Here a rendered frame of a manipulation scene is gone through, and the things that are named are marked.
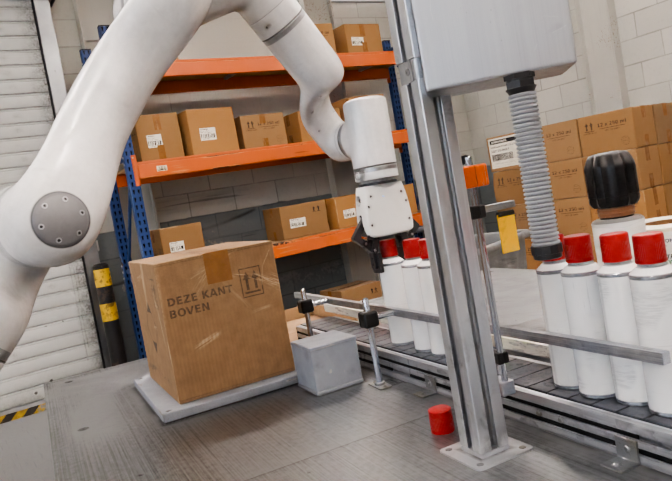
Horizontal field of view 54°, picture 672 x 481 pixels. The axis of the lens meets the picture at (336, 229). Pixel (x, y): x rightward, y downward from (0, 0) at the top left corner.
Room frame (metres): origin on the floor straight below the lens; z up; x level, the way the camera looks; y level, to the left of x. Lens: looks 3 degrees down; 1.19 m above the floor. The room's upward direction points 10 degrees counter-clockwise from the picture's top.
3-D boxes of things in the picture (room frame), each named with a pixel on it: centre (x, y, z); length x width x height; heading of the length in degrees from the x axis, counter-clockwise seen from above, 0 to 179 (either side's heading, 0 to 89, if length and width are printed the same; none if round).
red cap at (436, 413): (0.93, -0.10, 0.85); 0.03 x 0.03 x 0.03
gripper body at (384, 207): (1.28, -0.09, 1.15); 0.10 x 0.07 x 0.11; 115
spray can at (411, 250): (1.20, -0.13, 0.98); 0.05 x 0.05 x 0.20
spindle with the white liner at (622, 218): (1.12, -0.47, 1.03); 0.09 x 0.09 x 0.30
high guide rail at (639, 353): (1.18, -0.10, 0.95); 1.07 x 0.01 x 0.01; 25
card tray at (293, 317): (1.84, 0.17, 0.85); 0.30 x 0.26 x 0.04; 25
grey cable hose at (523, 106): (0.75, -0.23, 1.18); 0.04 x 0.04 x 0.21
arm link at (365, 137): (1.28, -0.09, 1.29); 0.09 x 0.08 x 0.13; 40
